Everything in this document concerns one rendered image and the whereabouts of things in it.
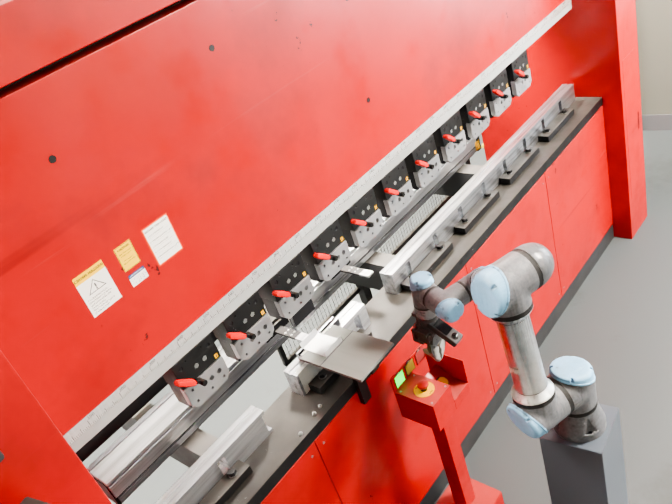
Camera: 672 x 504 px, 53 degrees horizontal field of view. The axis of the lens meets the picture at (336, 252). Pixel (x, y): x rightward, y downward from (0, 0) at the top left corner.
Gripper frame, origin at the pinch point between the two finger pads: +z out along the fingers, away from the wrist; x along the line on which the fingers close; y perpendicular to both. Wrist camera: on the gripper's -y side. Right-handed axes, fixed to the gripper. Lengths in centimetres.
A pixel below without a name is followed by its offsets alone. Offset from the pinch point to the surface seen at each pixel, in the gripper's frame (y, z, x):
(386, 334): 22.6, -1.6, -0.4
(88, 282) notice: 36, -82, 79
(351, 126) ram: 37, -71, -22
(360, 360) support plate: 13.0, -15.0, 23.4
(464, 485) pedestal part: -5, 59, 6
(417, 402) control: 0.6, 6.7, 15.1
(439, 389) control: -3.5, 5.6, 7.6
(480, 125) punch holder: 35, -34, -95
